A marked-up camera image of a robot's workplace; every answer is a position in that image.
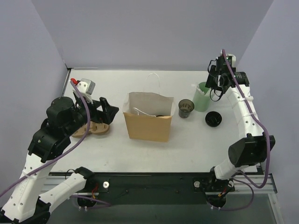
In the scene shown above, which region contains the brown pulp cup carrier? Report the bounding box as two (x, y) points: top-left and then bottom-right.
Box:
(72, 121), (110, 138)

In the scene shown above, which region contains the brown paper bag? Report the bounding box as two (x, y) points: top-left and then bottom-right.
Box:
(122, 85), (176, 142)

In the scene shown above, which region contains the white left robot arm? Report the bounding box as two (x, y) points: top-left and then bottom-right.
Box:
(0, 97), (119, 224)

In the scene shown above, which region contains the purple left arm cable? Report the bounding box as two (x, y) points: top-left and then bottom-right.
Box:
(0, 81), (113, 210)

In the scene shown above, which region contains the green plastic straw holder cup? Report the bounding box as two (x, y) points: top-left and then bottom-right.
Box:
(192, 82), (212, 112)

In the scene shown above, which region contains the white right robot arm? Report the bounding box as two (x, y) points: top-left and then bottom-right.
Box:
(206, 50), (276, 190)

